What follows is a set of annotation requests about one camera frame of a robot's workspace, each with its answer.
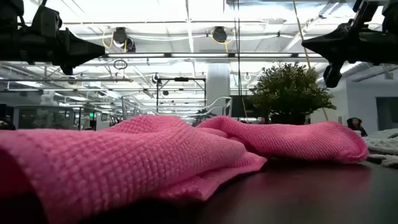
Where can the white waffle microfiber towel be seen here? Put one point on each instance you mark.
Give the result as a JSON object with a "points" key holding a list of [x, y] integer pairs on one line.
{"points": [[384, 143]]}

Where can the glass-walled enclosure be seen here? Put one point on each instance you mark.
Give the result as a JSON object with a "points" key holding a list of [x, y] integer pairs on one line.
{"points": [[43, 118]]}

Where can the black monitor screen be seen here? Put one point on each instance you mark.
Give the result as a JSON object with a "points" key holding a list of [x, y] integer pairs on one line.
{"points": [[239, 105]]}

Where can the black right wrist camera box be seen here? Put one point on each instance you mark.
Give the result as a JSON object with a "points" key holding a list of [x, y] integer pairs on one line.
{"points": [[363, 14]]}

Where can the green potted plant black pot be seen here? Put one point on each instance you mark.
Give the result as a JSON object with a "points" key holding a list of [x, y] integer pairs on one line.
{"points": [[289, 90]]}

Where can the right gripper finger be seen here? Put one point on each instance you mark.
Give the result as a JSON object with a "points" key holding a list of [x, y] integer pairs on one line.
{"points": [[332, 76], [332, 46]]}

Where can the clear plastic bin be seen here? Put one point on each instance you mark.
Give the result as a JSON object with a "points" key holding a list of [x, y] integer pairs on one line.
{"points": [[222, 107]]}

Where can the black metal frame rig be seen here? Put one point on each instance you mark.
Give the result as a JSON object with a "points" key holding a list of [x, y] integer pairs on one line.
{"points": [[181, 79]]}

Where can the white round column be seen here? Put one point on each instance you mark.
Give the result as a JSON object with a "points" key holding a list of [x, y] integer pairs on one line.
{"points": [[217, 84]]}

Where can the white figure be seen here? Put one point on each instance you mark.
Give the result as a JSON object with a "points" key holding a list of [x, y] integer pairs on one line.
{"points": [[48, 98]]}

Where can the pink waffle microfiber towel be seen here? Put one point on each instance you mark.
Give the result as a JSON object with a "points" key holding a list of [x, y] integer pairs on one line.
{"points": [[124, 161]]}

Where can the person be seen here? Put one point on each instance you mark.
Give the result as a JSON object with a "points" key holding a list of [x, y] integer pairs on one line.
{"points": [[354, 123]]}

